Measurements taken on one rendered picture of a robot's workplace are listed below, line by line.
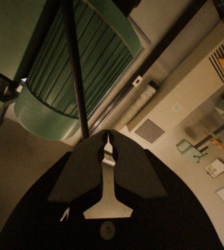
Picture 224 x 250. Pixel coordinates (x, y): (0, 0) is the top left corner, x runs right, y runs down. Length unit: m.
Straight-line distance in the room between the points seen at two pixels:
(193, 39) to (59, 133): 1.96
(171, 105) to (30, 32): 1.68
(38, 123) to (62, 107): 0.07
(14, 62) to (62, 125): 0.15
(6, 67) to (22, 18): 0.09
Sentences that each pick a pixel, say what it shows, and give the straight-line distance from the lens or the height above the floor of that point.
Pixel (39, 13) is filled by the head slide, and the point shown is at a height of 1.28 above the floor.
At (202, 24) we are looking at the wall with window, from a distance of 2.12.
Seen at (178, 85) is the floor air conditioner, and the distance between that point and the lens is 1.73.
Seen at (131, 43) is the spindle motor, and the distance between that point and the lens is 0.28.
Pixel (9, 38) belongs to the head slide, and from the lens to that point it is 0.32.
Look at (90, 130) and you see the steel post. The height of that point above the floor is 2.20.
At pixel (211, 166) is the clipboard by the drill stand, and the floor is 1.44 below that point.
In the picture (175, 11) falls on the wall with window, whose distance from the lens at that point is 1.92.
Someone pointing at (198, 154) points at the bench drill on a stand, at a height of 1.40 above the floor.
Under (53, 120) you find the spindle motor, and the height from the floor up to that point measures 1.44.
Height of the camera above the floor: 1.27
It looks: 20 degrees up
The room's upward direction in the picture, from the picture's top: 138 degrees counter-clockwise
